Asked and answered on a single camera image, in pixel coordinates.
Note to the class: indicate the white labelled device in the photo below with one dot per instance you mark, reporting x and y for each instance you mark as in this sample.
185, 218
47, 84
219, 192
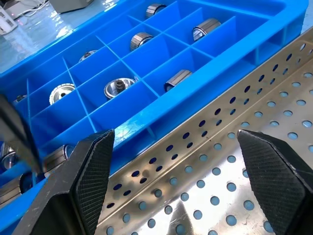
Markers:
7, 20

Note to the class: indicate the perforated metal tray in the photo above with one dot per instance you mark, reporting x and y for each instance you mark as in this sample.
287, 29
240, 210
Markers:
217, 158

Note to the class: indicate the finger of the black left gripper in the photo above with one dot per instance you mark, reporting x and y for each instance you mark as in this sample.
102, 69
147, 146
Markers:
17, 132

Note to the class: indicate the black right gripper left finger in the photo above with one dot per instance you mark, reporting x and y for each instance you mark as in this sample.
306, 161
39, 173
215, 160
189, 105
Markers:
80, 186

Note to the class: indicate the grey metal block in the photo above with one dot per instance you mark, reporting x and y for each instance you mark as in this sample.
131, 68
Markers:
71, 4

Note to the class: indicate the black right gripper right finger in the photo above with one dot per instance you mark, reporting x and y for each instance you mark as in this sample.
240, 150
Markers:
281, 186

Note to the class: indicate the blue plastic compartment tray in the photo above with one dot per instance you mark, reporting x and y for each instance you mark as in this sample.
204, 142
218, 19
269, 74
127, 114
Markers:
151, 115

